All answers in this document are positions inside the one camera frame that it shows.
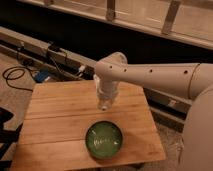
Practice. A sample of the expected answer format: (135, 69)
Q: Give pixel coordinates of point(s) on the wooden board table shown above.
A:
(59, 114)

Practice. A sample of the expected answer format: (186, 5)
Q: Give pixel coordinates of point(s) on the green ceramic bowl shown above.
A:
(103, 140)

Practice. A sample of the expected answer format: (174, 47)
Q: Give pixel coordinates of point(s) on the blue box on floor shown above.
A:
(41, 76)

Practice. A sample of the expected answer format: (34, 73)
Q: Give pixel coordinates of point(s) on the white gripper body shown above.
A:
(107, 90)

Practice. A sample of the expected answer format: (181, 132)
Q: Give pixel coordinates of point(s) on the black plug on rail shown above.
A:
(54, 47)

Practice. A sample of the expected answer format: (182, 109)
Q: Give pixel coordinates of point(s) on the black stand at left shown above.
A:
(7, 137)

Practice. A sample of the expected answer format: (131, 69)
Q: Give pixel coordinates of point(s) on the small white bottle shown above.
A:
(103, 104)

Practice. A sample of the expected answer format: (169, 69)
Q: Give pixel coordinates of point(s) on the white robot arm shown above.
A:
(192, 81)

